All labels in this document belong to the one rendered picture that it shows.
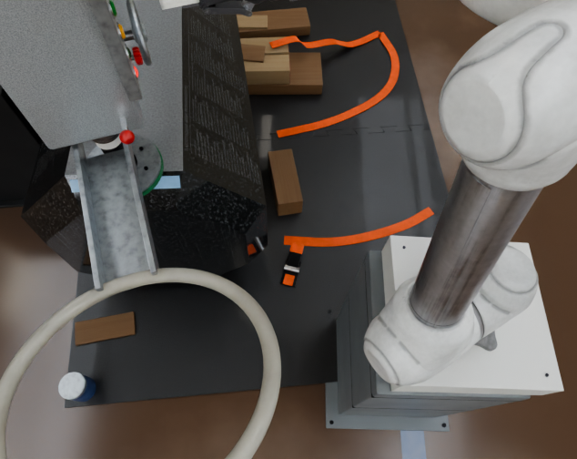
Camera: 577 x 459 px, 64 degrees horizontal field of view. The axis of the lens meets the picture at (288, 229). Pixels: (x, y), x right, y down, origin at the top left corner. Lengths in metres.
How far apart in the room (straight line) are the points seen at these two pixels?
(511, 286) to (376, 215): 1.39
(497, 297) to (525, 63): 0.61
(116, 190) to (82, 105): 0.20
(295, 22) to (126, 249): 2.18
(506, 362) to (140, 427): 1.42
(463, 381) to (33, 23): 1.13
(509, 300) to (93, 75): 0.92
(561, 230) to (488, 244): 1.98
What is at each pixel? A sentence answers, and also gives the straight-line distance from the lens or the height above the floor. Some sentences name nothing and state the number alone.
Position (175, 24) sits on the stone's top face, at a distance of 1.84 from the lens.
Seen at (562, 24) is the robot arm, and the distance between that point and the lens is 0.51.
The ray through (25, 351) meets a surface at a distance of 0.98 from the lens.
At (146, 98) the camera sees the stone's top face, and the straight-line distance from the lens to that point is 1.62.
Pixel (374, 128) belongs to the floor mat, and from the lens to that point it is 2.60.
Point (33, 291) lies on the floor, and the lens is 2.40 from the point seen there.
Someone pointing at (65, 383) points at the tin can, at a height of 0.15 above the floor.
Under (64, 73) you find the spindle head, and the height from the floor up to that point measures 1.36.
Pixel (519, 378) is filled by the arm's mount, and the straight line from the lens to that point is 1.27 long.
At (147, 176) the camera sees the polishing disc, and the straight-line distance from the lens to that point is 1.37.
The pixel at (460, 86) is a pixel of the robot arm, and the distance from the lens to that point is 0.48.
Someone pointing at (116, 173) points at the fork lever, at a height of 1.10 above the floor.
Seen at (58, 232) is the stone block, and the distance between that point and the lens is 1.69.
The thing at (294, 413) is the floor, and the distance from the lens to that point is 2.04.
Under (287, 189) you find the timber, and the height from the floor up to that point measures 0.14.
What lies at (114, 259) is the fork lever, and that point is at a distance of 1.05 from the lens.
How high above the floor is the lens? 2.03
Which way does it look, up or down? 65 degrees down
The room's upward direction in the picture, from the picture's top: 3 degrees clockwise
